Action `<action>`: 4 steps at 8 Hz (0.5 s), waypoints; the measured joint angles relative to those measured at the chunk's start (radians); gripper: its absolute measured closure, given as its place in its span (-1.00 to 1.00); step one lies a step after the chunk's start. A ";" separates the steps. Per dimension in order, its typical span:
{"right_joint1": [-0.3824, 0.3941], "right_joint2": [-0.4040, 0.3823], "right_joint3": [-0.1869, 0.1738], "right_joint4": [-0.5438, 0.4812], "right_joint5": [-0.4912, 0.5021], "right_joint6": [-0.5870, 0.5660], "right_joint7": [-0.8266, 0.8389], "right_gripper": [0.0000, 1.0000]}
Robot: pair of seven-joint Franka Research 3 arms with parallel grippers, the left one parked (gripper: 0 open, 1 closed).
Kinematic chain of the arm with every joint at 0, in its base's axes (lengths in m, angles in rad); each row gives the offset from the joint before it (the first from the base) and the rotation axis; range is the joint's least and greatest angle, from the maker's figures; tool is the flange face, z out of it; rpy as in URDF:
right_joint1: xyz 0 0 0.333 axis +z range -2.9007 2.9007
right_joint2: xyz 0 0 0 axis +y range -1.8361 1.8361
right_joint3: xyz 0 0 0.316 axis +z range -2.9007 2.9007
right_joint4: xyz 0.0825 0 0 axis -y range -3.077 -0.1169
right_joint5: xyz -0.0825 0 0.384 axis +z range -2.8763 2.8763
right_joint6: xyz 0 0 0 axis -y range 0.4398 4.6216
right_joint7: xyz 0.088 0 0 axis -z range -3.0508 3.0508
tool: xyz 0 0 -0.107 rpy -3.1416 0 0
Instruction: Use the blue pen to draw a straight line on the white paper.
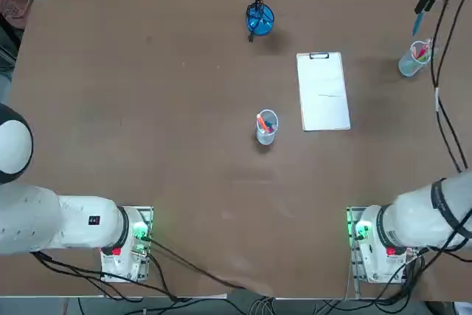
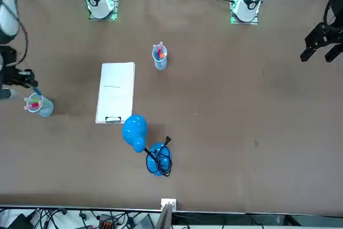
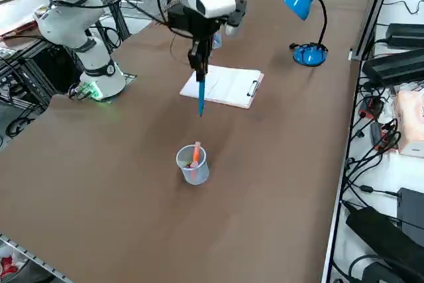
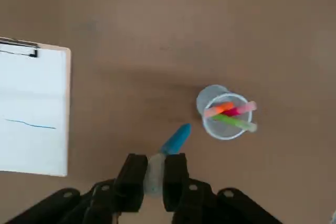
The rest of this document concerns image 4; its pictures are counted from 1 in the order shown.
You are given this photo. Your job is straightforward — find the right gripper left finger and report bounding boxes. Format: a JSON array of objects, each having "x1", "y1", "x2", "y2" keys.
[{"x1": 0, "y1": 153, "x2": 149, "y2": 224}]

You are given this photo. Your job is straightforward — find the blue highlighter pen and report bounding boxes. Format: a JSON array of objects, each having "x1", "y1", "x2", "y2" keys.
[{"x1": 143, "y1": 123, "x2": 193, "y2": 196}]

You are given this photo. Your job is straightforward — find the green highlighter pen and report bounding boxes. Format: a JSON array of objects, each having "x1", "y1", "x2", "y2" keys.
[{"x1": 211, "y1": 113, "x2": 258, "y2": 133}]

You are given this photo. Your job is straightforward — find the white paper sheet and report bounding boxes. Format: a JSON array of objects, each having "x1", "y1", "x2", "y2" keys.
[{"x1": 0, "y1": 48, "x2": 68, "y2": 176}]

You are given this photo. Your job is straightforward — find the translucent pen cup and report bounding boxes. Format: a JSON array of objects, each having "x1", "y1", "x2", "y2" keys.
[{"x1": 196, "y1": 84, "x2": 254, "y2": 141}]

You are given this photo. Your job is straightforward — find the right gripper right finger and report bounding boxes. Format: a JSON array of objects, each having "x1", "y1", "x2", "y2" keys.
[{"x1": 162, "y1": 153, "x2": 286, "y2": 224}]

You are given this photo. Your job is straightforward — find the tan clipboard with metal clip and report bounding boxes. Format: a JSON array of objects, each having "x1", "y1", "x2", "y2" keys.
[{"x1": 0, "y1": 36, "x2": 72, "y2": 178}]

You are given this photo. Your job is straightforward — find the orange highlighter pen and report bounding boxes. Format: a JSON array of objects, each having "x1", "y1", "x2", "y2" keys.
[{"x1": 204, "y1": 102, "x2": 236, "y2": 118}]

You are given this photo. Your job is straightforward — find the pink highlighter pen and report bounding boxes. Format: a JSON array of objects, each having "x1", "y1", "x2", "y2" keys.
[{"x1": 220, "y1": 100, "x2": 258, "y2": 117}]

